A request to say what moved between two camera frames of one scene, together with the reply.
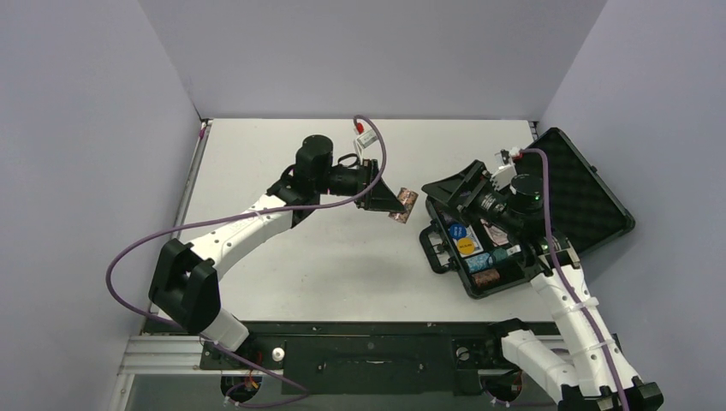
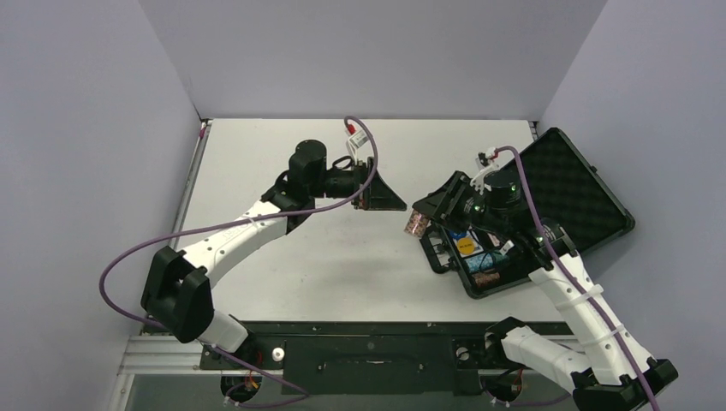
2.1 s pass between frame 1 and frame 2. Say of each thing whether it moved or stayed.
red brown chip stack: stayed
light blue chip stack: stayed
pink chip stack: moved
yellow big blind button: stayed
